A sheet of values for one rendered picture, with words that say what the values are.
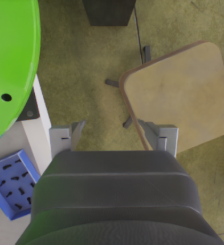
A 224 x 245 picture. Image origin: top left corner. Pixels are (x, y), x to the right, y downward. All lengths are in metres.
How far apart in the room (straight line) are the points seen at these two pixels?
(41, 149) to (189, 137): 0.54
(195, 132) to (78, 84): 0.84
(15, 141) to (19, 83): 0.21
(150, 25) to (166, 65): 0.69
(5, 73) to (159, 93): 0.53
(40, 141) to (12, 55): 0.21
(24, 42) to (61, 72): 1.10
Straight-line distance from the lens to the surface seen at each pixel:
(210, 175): 1.68
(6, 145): 0.40
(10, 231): 0.52
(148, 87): 0.63
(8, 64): 0.19
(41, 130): 0.36
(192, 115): 0.70
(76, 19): 1.30
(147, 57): 1.20
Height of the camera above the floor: 1.23
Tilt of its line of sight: 75 degrees down
